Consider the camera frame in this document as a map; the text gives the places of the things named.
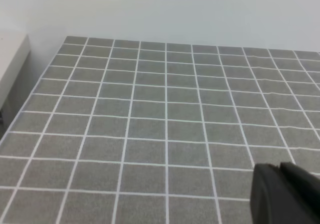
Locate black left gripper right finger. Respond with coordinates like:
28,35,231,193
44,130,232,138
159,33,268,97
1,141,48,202
279,162,320,224

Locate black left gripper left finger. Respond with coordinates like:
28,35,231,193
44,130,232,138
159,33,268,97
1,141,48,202
250,164,304,224

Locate white side table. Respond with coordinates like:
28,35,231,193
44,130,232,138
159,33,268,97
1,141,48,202
0,33,31,132

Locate grey grid tablecloth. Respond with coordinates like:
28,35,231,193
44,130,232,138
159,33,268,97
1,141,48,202
0,36,320,224

